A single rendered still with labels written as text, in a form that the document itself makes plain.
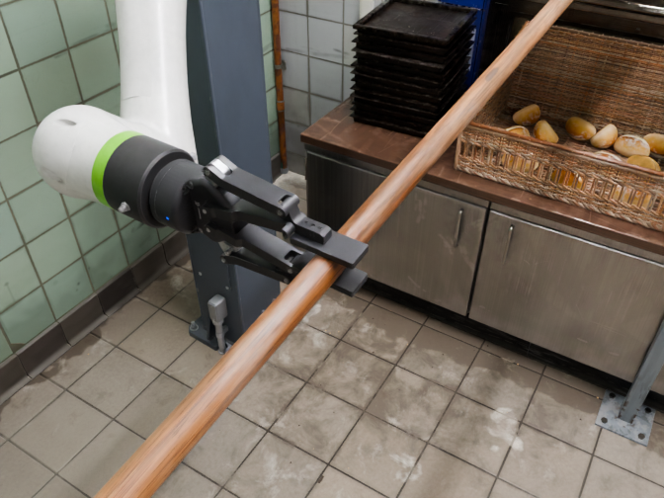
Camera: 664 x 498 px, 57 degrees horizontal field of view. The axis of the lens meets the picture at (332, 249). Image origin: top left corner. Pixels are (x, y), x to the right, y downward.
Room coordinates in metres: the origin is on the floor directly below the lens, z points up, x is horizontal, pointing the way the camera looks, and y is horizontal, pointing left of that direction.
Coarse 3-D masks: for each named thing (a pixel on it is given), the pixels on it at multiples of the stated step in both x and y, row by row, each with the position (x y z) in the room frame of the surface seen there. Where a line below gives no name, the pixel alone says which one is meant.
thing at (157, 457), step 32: (544, 32) 0.95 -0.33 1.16; (512, 64) 0.83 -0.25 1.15; (480, 96) 0.74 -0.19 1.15; (448, 128) 0.66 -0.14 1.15; (416, 160) 0.59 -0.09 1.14; (384, 192) 0.54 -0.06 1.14; (352, 224) 0.48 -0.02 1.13; (320, 256) 0.44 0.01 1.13; (288, 288) 0.40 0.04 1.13; (320, 288) 0.41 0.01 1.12; (256, 320) 0.37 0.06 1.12; (288, 320) 0.37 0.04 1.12; (256, 352) 0.33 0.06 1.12; (224, 384) 0.30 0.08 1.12; (192, 416) 0.27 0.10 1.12; (160, 448) 0.25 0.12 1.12; (192, 448) 0.26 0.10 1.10; (128, 480) 0.22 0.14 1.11; (160, 480) 0.23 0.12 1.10
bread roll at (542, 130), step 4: (536, 124) 1.62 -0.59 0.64; (540, 124) 1.60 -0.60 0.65; (544, 124) 1.59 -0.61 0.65; (548, 124) 1.59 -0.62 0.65; (536, 128) 1.60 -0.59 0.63; (540, 128) 1.58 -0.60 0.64; (544, 128) 1.57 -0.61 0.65; (548, 128) 1.57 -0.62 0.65; (536, 132) 1.59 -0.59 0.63; (540, 132) 1.57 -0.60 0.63; (544, 132) 1.57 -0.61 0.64; (548, 132) 1.56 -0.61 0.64; (552, 132) 1.56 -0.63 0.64; (536, 136) 1.58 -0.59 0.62; (540, 136) 1.57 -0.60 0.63; (544, 136) 1.56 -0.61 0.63; (548, 136) 1.55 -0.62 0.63; (552, 136) 1.55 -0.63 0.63; (556, 136) 1.55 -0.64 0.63; (548, 140) 1.55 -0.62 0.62; (552, 140) 1.55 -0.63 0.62; (556, 140) 1.55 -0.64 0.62
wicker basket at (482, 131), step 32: (576, 32) 1.78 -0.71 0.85; (544, 64) 1.79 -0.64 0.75; (576, 64) 1.74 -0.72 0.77; (608, 64) 1.71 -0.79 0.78; (640, 64) 1.66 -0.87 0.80; (544, 96) 1.76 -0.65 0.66; (576, 96) 1.71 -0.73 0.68; (608, 96) 1.67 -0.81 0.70; (640, 96) 1.63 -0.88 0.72; (480, 128) 1.44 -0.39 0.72; (640, 128) 1.60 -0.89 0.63; (480, 160) 1.43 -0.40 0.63; (544, 160) 1.34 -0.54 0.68; (576, 160) 1.31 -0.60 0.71; (608, 160) 1.27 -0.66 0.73; (544, 192) 1.33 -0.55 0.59; (576, 192) 1.29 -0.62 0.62; (608, 192) 1.34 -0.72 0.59; (640, 224) 1.20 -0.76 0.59
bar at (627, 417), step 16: (656, 336) 1.07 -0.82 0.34; (656, 352) 1.04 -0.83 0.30; (640, 368) 1.07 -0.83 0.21; (656, 368) 1.04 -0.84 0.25; (640, 384) 1.04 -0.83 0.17; (608, 400) 1.11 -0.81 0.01; (624, 400) 1.07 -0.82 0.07; (640, 400) 1.04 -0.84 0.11; (608, 416) 1.06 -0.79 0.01; (624, 416) 1.04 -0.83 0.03; (640, 416) 1.06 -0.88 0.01; (624, 432) 1.01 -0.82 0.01; (640, 432) 1.01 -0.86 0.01
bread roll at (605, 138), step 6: (606, 126) 1.57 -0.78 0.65; (612, 126) 1.57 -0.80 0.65; (600, 132) 1.55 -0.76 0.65; (606, 132) 1.55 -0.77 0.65; (612, 132) 1.56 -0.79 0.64; (594, 138) 1.55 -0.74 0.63; (600, 138) 1.54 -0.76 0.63; (606, 138) 1.54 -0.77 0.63; (612, 138) 1.55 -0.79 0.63; (594, 144) 1.55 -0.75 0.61; (600, 144) 1.54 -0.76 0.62; (606, 144) 1.54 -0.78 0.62; (612, 144) 1.55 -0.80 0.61
